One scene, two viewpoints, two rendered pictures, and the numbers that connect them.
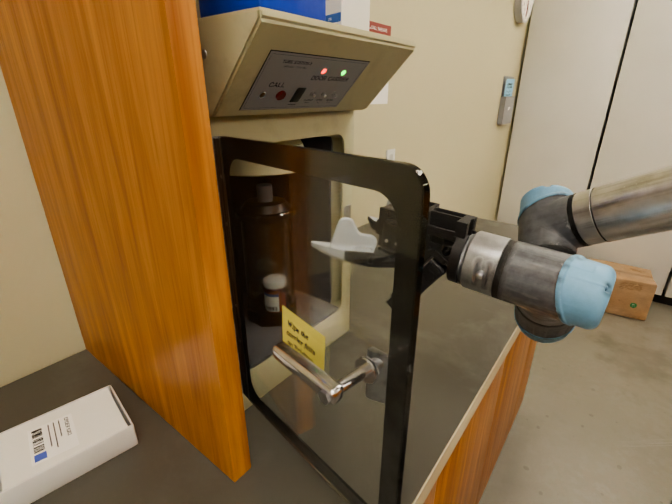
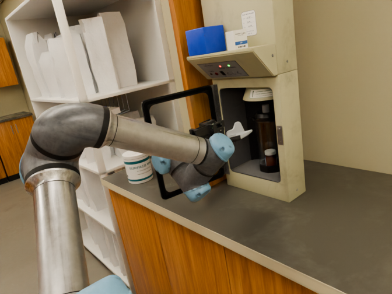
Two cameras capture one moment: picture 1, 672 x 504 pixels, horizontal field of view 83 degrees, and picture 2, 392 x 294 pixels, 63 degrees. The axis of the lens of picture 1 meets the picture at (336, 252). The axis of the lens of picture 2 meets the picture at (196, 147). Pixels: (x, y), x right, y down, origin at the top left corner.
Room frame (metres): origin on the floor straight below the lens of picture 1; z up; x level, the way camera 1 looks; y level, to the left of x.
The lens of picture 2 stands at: (0.70, -1.14, 1.54)
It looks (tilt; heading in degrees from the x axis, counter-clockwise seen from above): 17 degrees down; 104
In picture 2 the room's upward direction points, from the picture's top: 10 degrees counter-clockwise
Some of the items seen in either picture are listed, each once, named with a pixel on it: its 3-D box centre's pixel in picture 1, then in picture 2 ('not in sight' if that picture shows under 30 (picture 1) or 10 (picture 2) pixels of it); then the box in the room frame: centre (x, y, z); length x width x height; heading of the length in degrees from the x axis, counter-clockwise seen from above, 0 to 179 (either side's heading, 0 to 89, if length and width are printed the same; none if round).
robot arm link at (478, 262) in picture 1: (482, 263); not in sight; (0.44, -0.18, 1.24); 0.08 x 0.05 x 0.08; 142
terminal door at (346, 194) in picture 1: (299, 328); (186, 142); (0.36, 0.04, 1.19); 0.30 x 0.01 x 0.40; 42
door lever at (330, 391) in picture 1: (320, 363); not in sight; (0.29, 0.01, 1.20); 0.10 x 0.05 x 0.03; 42
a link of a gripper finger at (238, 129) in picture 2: not in sight; (238, 129); (0.59, -0.09, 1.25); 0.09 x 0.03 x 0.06; 16
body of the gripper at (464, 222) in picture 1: (425, 239); (207, 136); (0.49, -0.12, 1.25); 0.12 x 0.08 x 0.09; 52
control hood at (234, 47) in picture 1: (322, 74); (228, 65); (0.57, 0.02, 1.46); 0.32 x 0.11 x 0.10; 142
